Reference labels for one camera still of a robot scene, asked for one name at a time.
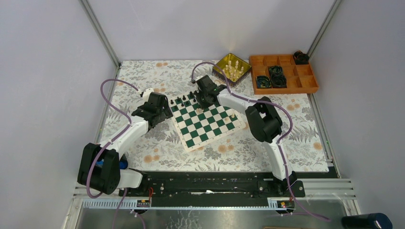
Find gold chess piece tin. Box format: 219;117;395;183
212;53;252;87

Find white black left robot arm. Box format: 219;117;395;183
77;92;173;196

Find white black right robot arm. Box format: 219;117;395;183
191;75;294;197

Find green white chess board mat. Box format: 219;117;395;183
168;94;246;152

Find black coil tray upper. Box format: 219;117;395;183
268;65;284;76

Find black coil tray lower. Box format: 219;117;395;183
270;74;287;88

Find wooden compartment tray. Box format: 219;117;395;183
249;54;320;94

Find black coil outside tray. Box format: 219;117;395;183
293;50;309;65

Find dark cylinder bottom right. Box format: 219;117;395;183
341;213;393;229

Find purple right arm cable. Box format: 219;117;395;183
191;62;331;222

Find black mounting base rail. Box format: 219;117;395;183
126;171;306;208

